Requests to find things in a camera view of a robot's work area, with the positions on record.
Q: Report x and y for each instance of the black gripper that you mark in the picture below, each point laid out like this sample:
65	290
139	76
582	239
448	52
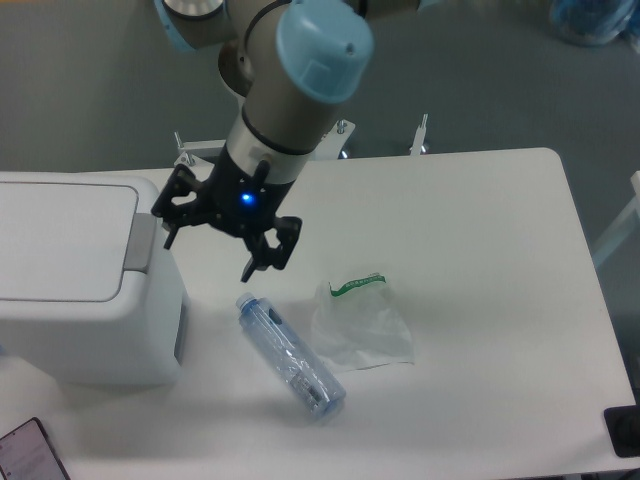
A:
240	200

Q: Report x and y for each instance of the smartphone with dark case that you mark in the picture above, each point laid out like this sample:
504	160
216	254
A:
27	453

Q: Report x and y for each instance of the blue plastic bag on floor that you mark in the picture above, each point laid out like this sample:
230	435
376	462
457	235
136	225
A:
590	23

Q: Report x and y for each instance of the white push-lid trash can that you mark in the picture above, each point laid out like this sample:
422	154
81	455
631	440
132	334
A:
89	294

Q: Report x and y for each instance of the clear blue plastic bottle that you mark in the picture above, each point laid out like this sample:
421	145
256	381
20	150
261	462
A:
306	376

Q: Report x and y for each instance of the black clamp at table edge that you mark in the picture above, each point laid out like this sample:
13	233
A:
623	427

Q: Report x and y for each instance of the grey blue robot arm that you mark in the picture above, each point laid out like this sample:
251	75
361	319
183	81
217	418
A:
294	64

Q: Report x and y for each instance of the white metal base frame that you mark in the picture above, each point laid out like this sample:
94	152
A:
334	145

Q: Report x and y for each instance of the crumpled clear plastic bag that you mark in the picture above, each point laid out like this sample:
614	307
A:
357	325

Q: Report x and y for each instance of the white frame at right edge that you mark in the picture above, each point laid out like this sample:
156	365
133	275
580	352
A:
621	227

